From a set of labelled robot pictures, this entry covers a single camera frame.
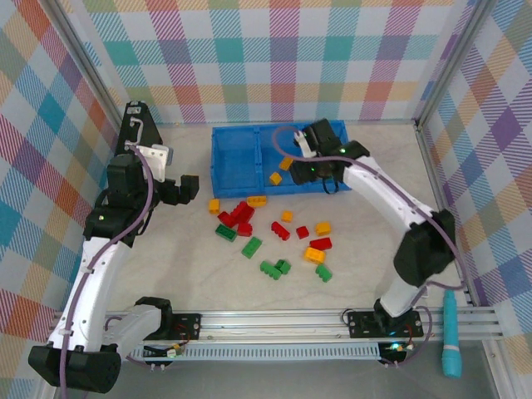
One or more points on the aluminium table side rail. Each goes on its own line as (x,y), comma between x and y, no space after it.
(439,187)

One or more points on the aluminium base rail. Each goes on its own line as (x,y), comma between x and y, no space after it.
(270,322)

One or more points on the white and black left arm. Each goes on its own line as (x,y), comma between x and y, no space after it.
(109,266)

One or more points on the teal pen-shaped tool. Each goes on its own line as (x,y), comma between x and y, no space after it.
(451,353)

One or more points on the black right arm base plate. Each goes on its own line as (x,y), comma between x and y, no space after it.
(361,324)

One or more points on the blue three-compartment bin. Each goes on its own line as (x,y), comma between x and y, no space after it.
(237,162)

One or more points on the long yellow lego brick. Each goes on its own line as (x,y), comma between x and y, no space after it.
(257,201)
(314,254)

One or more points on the small square yellow lego brick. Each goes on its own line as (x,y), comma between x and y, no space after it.
(287,216)

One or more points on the dark green lego brick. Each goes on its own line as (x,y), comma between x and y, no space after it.
(225,233)
(284,266)

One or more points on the long red lego brick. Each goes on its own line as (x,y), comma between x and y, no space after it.
(244,211)
(321,244)

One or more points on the long green lego brick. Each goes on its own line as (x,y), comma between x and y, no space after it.
(252,247)

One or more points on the aluminium frame post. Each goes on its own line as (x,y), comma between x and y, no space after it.
(454,58)
(89,58)

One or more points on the small connector with green light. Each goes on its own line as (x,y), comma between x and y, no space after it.
(172,351)
(395,347)

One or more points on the small square red lego brick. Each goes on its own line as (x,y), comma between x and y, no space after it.
(302,232)

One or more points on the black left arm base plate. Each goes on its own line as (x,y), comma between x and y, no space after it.
(189,328)

